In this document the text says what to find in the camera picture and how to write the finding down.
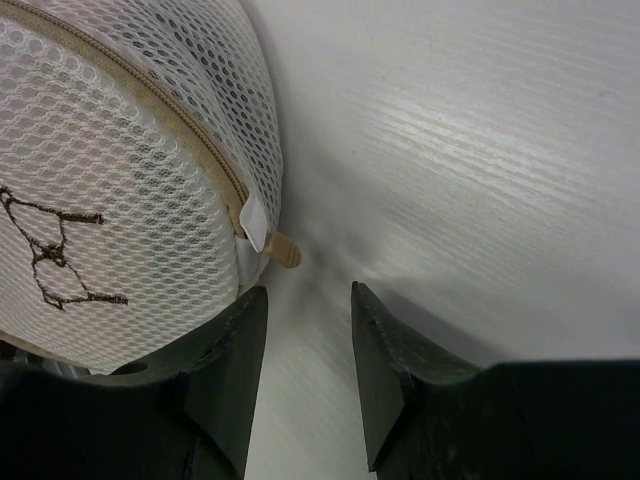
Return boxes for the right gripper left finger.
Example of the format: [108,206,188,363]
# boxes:
[1,287,268,479]

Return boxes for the white mesh laundry bag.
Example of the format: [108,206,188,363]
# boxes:
[1,1,301,372]

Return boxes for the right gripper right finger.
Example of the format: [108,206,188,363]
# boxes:
[351,282,639,479]

